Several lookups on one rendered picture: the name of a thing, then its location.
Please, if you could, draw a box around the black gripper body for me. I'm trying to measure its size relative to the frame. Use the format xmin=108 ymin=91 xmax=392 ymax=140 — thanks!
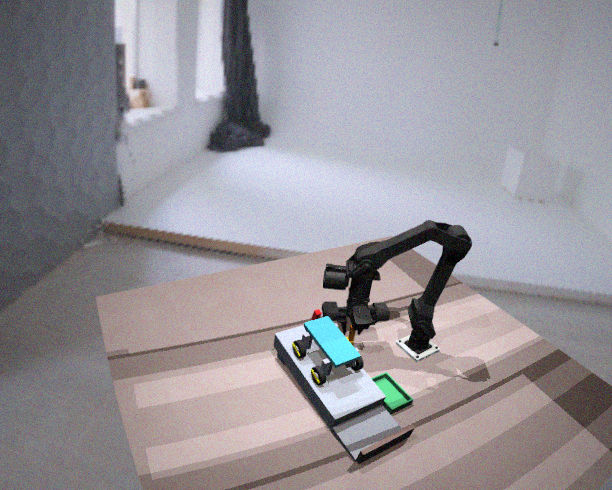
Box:
xmin=322 ymin=288 xmax=390 ymax=322

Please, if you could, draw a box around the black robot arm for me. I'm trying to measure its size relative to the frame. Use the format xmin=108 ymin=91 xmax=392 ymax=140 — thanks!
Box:
xmin=323 ymin=220 xmax=472 ymax=354

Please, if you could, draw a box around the green tray floor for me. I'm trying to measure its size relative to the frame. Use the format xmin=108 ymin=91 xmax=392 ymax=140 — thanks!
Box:
xmin=374 ymin=377 xmax=407 ymax=408

